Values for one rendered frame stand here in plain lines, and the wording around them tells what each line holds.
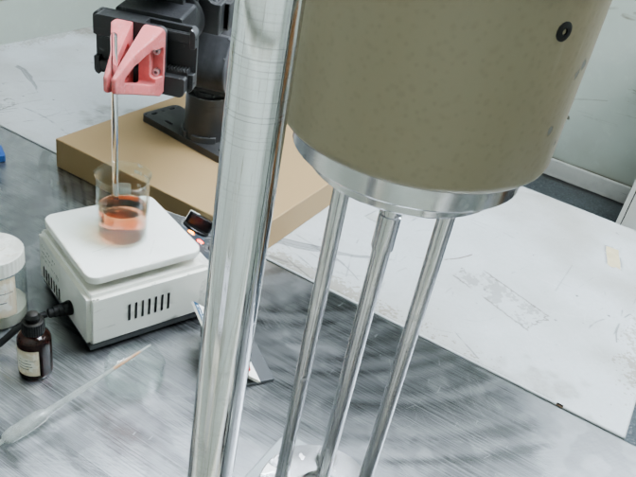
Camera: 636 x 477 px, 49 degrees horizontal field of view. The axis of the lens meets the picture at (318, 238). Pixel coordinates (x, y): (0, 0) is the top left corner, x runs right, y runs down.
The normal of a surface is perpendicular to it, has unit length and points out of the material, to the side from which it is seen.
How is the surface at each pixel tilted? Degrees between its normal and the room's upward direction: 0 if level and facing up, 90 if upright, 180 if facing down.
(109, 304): 90
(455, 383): 0
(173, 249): 0
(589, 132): 90
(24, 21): 90
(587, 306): 0
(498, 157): 90
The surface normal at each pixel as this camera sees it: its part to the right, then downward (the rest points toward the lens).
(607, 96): -0.51, 0.39
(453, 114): 0.02, 0.55
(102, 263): 0.16, -0.83
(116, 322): 0.61, 0.51
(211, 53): -0.05, -0.07
